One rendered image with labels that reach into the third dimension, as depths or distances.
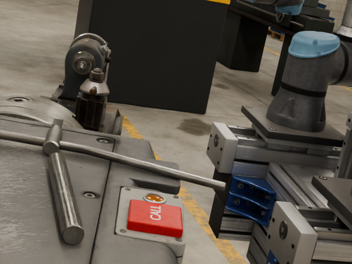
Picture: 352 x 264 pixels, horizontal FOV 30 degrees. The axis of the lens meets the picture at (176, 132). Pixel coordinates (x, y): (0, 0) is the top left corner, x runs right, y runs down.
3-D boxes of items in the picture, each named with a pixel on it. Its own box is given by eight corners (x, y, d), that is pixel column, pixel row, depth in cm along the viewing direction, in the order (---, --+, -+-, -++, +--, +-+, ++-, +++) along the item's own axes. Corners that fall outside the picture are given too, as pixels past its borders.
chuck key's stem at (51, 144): (49, 129, 97) (40, 155, 86) (52, 114, 97) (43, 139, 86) (64, 131, 97) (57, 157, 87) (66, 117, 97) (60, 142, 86)
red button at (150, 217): (180, 245, 71) (183, 228, 70) (124, 237, 70) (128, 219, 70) (178, 221, 76) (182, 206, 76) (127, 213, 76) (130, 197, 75)
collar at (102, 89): (108, 97, 174) (109, 86, 173) (78, 92, 173) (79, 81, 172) (110, 90, 181) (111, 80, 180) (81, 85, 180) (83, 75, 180)
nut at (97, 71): (102, 83, 174) (105, 70, 173) (88, 80, 174) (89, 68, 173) (103, 80, 178) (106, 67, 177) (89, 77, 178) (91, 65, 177)
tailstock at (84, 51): (99, 133, 227) (112, 51, 218) (42, 123, 225) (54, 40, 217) (106, 110, 255) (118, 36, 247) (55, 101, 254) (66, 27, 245)
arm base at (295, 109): (310, 117, 177) (319, 81, 175) (333, 134, 163) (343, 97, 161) (258, 110, 174) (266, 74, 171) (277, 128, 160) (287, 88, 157)
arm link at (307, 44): (271, 77, 167) (283, 25, 163) (309, 79, 175) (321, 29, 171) (303, 91, 158) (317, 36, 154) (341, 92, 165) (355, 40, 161)
